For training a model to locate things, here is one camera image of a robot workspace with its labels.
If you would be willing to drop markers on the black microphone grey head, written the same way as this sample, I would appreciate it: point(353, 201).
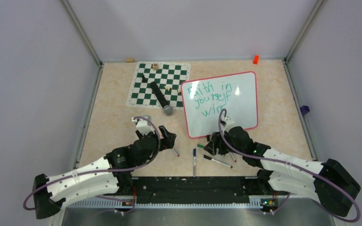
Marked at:
point(168, 110)

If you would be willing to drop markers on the wooden cork piece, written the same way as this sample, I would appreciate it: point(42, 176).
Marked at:
point(129, 60)

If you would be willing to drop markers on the green white chess mat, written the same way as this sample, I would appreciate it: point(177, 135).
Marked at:
point(169, 74)

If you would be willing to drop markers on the pink framed whiteboard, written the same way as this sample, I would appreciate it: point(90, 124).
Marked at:
point(203, 100)

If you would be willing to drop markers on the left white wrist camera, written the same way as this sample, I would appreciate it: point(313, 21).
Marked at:
point(142, 126)

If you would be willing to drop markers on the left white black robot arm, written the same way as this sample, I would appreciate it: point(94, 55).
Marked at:
point(110, 174)

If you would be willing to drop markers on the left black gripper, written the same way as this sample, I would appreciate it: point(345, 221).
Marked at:
point(168, 141)

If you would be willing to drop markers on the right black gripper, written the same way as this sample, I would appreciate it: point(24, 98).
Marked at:
point(217, 142)

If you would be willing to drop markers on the orange block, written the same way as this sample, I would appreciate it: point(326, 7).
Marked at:
point(256, 59)

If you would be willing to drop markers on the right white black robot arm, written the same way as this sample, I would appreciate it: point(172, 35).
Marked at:
point(327, 183)

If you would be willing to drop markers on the purple block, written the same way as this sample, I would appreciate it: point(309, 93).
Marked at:
point(304, 110)

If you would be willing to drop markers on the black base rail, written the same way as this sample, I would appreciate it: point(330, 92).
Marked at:
point(195, 190)

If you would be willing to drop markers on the black cap marker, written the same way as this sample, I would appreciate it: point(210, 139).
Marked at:
point(217, 161)

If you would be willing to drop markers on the black chess piece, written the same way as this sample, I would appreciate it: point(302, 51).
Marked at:
point(144, 79)

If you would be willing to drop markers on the brown chess piece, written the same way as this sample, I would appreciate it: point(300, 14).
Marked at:
point(155, 66)

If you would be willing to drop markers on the blue cap marker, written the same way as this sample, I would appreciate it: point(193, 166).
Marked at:
point(194, 162)

